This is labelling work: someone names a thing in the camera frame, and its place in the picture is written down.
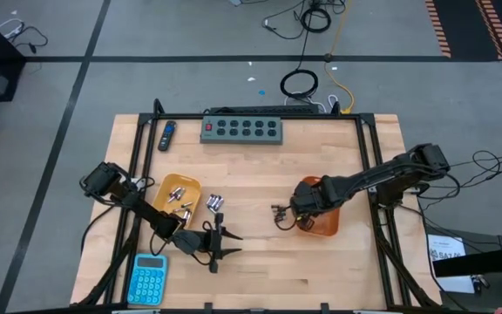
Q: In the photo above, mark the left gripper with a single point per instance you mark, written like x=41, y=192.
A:
x=192, y=242

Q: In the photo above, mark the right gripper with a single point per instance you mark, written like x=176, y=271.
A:
x=305, y=200

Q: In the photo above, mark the yellow plastic bin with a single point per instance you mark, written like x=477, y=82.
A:
x=190, y=183

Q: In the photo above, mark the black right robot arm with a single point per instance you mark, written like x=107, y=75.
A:
x=386, y=172

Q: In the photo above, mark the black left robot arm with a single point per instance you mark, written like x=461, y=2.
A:
x=146, y=213

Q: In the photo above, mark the orange plastic bin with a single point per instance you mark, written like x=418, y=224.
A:
x=327, y=224

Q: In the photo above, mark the blue calculator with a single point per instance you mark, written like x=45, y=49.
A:
x=146, y=283

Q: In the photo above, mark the long black power strip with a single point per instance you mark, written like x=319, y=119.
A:
x=268, y=109

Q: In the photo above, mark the grey metal power strip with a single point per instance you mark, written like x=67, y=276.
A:
x=209, y=137

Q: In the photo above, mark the black remote control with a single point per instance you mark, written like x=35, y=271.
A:
x=166, y=139

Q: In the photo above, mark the white paper sign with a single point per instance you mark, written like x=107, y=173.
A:
x=445, y=244

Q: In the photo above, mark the black bar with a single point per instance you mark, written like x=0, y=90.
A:
x=486, y=261

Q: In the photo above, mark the black mat with orange stripes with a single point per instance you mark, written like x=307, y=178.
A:
x=464, y=26

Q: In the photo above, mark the black aluminium frame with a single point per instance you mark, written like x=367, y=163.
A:
x=181, y=116

